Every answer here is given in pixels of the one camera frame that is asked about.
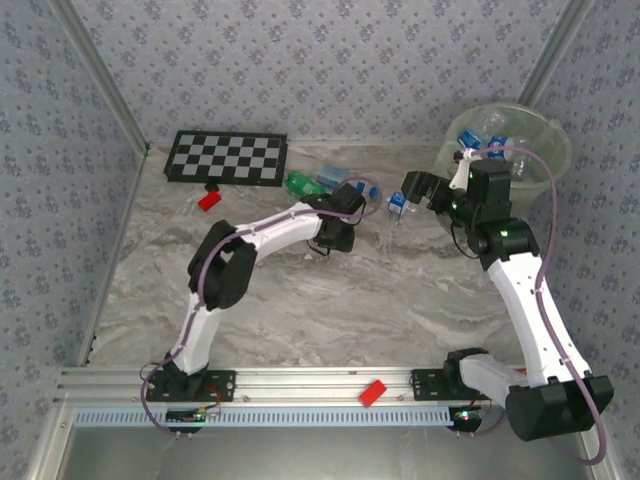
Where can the black and grey checkerboard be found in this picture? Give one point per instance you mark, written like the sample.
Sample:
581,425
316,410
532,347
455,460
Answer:
225,157

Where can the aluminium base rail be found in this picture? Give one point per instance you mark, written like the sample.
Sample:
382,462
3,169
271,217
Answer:
310,382

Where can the green plastic bottle orange cap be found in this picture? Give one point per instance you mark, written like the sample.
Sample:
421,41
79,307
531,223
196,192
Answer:
302,182

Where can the crushed clear bottle blue label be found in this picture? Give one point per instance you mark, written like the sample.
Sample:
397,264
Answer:
330,174

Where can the small clear bottle white cap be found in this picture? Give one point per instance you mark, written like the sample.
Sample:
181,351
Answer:
490,120

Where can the green translucent bin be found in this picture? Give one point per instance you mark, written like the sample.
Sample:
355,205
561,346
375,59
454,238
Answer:
545,140

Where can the grey metal panel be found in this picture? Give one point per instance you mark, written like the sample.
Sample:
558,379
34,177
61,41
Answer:
325,455

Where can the blue label bottle white cap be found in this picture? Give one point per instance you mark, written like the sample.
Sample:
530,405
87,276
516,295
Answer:
470,137

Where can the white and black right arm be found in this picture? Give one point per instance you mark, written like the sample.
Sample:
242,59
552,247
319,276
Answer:
530,310

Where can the aluminium frame post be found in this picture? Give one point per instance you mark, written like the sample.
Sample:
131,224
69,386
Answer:
557,50
100,75

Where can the small red and black block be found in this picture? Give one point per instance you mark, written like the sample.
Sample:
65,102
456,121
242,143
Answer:
209,201

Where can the small blue label bottle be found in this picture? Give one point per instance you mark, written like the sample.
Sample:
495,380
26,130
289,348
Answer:
397,202

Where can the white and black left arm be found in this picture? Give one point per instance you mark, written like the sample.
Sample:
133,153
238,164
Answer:
280,230

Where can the red plastic block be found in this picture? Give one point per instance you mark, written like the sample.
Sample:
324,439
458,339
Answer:
372,393

